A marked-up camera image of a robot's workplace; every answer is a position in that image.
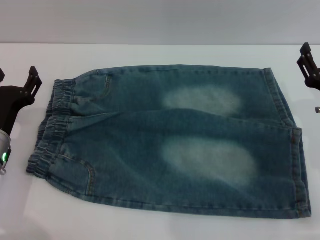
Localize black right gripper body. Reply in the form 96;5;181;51
305;74;320;91

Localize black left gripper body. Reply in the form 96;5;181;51
0;84;35;137

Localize blue denim shorts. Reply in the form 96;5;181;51
26;64;313;218

